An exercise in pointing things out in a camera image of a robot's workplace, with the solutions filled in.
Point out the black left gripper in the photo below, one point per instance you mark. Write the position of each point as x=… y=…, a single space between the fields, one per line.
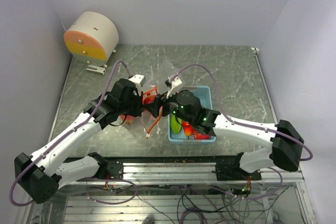
x=139 y=98

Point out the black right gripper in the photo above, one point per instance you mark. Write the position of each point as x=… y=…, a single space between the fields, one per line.
x=155 y=107

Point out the red apple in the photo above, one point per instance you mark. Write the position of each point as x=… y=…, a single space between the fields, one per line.
x=199 y=136
x=127 y=119
x=149 y=99

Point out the clear zip top bag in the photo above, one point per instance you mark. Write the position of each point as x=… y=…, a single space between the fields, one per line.
x=165 y=72

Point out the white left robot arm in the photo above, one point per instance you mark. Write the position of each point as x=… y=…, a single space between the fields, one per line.
x=29 y=169

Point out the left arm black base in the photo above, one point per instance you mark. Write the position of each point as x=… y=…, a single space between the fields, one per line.
x=108 y=168

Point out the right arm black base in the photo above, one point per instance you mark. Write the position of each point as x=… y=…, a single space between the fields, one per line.
x=227 y=169

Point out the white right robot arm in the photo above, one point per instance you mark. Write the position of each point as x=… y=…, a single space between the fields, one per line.
x=281 y=144

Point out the green fruit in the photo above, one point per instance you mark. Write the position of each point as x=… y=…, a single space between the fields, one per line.
x=175 y=124

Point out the orange fruit in basket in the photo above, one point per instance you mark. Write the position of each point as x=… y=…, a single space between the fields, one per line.
x=187 y=128

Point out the blue plastic basket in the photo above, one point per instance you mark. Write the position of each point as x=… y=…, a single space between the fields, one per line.
x=204 y=95

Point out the round beige drawer box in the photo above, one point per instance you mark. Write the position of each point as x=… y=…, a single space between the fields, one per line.
x=92 y=38

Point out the white corner clip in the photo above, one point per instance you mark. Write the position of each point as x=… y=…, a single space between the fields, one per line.
x=255 y=50

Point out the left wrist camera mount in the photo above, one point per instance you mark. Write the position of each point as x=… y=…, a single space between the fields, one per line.
x=138 y=79

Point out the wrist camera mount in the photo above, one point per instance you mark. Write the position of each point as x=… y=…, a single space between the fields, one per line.
x=174 y=86
x=138 y=79

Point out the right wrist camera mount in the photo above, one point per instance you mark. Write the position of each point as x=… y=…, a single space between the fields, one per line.
x=174 y=86

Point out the small white bracket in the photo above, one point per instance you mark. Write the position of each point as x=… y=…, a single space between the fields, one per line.
x=96 y=69

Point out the aluminium rail frame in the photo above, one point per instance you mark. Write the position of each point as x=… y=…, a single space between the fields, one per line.
x=169 y=173

